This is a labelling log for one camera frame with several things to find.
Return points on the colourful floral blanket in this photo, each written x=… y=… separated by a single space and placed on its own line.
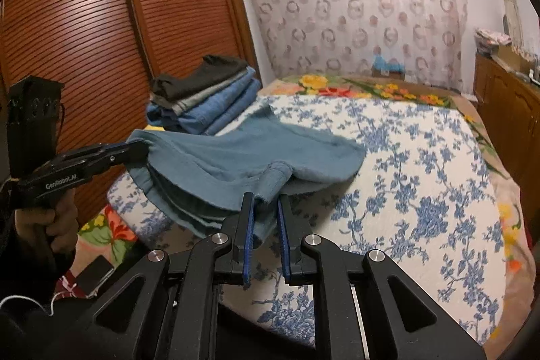
x=337 y=88

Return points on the grey folded garment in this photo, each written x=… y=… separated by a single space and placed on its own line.
x=198 y=100

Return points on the person's left forearm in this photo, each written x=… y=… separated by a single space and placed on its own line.
x=29 y=280

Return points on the black phone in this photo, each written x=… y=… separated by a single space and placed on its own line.
x=95 y=275

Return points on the beige tied curtain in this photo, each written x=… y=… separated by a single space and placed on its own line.
x=508 y=5

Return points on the person's left hand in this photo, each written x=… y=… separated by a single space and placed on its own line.
x=63 y=225

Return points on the teal pants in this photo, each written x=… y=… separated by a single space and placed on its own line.
x=236 y=157

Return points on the flat cardboard box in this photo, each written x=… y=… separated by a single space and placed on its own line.
x=514 y=58

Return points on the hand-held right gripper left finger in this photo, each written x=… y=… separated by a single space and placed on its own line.
x=249 y=242

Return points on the wooden slatted wardrobe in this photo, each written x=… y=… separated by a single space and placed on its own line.
x=84 y=27

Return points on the wooden cabinet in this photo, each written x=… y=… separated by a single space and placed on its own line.
x=506 y=111

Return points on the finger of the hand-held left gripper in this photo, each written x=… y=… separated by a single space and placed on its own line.
x=112 y=164
x=116 y=150

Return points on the blue floral white bedspread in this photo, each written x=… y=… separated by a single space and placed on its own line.
x=422 y=195

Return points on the stack of newspapers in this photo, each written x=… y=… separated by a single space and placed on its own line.
x=491 y=39

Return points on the stack of folded clothes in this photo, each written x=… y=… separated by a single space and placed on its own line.
x=228 y=102

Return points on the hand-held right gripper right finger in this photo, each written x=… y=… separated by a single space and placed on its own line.
x=283 y=242

